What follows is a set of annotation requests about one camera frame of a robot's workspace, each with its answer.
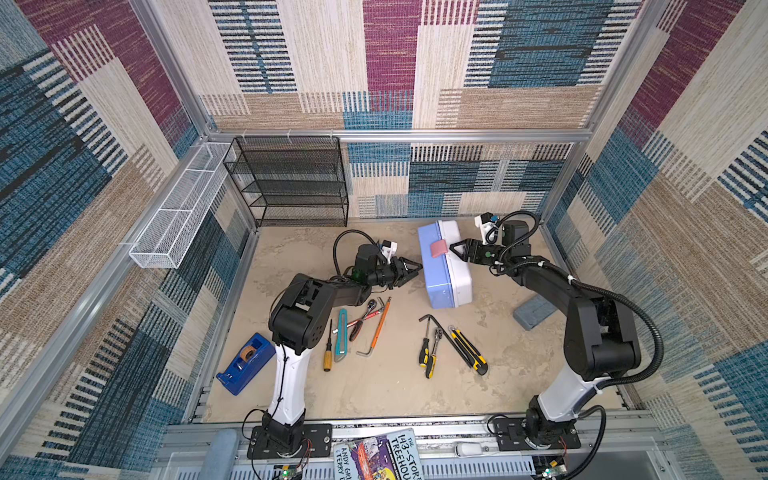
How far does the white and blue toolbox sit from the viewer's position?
87 cm

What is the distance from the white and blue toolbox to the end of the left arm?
4 centimetres

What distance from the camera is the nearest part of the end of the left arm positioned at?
88 cm
